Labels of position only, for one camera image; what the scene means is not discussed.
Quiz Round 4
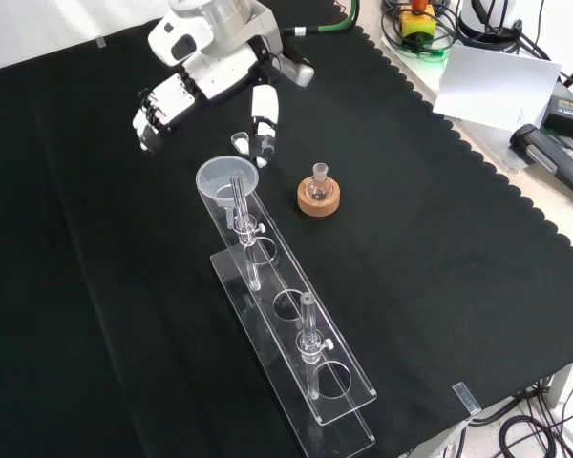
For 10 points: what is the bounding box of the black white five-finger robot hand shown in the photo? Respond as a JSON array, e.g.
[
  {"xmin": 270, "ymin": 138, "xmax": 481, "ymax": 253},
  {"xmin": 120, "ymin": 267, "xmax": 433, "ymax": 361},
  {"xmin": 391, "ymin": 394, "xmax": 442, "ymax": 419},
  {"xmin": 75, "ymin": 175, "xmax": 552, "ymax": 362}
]
[{"xmin": 132, "ymin": 45, "xmax": 281, "ymax": 168}]

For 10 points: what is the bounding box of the translucent plastic funnel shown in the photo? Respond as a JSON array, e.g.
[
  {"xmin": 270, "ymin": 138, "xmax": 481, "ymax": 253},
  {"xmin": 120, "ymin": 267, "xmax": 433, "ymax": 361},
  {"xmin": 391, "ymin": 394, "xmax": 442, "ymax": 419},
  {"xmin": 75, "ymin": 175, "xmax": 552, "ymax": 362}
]
[{"xmin": 195, "ymin": 155, "xmax": 260, "ymax": 230}]

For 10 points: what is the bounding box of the glass weighing funnel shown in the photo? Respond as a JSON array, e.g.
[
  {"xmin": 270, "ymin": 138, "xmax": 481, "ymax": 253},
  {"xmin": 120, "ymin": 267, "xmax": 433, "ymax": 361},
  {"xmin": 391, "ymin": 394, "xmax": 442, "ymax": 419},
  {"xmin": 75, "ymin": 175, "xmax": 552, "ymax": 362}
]
[{"xmin": 229, "ymin": 132, "xmax": 253, "ymax": 155}]

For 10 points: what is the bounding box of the clear acrylic funnel stand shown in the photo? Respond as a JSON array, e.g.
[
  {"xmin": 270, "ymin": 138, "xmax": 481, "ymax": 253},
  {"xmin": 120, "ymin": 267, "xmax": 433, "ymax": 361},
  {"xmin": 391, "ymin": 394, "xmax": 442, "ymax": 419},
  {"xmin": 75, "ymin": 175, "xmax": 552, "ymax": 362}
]
[{"xmin": 199, "ymin": 171, "xmax": 378, "ymax": 458}]

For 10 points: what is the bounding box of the small round-bottom glass flask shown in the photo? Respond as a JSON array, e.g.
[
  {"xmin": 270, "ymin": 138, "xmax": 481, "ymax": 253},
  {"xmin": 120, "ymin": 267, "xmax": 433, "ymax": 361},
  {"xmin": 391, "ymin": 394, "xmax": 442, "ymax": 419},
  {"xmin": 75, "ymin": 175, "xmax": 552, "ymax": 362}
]
[{"xmin": 305, "ymin": 162, "xmax": 330, "ymax": 201}]

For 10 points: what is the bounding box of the yellow stop button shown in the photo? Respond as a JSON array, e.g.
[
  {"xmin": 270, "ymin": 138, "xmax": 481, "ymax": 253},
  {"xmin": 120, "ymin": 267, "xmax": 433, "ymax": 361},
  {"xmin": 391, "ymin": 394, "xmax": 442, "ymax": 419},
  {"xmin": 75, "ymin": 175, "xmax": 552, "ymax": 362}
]
[{"xmin": 399, "ymin": 0, "xmax": 435, "ymax": 42}]

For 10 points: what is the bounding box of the black bench cloth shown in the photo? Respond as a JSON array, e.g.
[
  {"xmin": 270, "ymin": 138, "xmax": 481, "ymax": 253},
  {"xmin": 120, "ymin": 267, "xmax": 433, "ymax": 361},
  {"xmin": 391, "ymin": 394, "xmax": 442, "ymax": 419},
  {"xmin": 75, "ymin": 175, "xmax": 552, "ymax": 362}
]
[{"xmin": 0, "ymin": 4, "xmax": 573, "ymax": 458}]

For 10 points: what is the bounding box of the pale board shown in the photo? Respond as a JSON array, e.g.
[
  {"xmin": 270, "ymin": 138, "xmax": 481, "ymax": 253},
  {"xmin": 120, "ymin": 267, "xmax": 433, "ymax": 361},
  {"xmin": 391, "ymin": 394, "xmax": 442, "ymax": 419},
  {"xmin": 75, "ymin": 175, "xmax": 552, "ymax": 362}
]
[{"xmin": 432, "ymin": 40, "xmax": 563, "ymax": 131}]

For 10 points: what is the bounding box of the black grey handheld device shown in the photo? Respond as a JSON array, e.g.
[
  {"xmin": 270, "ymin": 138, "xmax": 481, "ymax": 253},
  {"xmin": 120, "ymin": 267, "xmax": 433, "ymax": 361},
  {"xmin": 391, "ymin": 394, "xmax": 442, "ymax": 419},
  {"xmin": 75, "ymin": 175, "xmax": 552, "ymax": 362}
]
[{"xmin": 508, "ymin": 123, "xmax": 573, "ymax": 205}]

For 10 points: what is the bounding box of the black power adapter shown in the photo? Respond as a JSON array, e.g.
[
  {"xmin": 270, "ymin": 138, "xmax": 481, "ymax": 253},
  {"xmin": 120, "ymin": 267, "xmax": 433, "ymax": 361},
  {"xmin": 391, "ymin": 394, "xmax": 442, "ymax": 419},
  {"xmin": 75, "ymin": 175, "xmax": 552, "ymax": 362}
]
[{"xmin": 542, "ymin": 93, "xmax": 573, "ymax": 140}]

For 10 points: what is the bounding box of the grey bench leg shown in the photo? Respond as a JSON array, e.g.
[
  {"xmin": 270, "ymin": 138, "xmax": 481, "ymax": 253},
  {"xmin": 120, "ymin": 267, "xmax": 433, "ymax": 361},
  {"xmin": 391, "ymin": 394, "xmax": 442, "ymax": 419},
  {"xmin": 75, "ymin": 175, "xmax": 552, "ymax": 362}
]
[{"xmin": 548, "ymin": 355, "xmax": 573, "ymax": 421}]

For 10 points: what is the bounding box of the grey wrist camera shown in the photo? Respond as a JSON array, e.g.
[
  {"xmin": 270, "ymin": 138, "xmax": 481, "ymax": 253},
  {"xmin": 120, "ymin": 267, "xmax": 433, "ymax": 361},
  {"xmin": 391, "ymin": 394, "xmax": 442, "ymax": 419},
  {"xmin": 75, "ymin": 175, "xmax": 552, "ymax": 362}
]
[{"xmin": 279, "ymin": 47, "xmax": 315, "ymax": 88}]

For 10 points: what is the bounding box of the green cable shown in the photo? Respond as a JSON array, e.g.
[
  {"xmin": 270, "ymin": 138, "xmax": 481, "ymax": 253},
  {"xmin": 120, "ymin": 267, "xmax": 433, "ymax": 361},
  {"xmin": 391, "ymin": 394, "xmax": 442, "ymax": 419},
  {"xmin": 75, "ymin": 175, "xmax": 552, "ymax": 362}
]
[{"xmin": 281, "ymin": 0, "xmax": 362, "ymax": 37}]

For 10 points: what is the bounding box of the cork ring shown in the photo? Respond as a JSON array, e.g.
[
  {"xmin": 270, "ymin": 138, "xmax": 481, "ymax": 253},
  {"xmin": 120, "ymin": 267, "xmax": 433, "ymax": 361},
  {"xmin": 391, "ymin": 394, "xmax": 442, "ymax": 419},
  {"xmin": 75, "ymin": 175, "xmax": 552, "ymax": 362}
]
[{"xmin": 296, "ymin": 175, "xmax": 342, "ymax": 219}]

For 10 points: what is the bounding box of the black floor cable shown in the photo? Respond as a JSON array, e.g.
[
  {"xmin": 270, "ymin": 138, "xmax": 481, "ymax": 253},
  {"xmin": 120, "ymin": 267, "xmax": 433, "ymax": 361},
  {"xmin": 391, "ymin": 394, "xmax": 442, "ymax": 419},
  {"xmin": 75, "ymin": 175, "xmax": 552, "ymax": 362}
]
[{"xmin": 467, "ymin": 376, "xmax": 573, "ymax": 458}]

